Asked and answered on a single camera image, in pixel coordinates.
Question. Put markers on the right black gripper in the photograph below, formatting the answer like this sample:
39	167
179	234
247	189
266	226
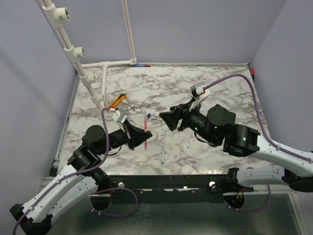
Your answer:
177	112

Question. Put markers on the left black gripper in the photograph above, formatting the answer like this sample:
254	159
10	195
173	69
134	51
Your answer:
135	135

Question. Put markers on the red pen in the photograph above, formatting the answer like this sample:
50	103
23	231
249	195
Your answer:
145	129

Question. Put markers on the grey pen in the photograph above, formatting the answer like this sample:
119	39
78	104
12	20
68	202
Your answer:
163	156

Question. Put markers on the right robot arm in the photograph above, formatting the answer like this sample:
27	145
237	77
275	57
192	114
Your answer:
291	167

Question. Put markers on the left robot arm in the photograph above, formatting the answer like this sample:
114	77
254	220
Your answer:
80	177

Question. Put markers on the red clamp at corner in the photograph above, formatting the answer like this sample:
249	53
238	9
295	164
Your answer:
251	71

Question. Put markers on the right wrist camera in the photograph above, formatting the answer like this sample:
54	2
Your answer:
199	95

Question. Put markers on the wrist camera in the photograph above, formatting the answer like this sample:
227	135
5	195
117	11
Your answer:
119	116
199	95

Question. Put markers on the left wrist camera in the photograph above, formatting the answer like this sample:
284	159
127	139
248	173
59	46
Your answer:
119	116

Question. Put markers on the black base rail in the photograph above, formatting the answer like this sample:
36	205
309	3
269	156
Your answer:
166	189

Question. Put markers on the aluminium frame rail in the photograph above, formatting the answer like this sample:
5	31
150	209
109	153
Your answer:
57	186

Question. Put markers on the white pvc pipe frame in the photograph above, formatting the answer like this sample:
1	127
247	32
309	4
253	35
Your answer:
95	34

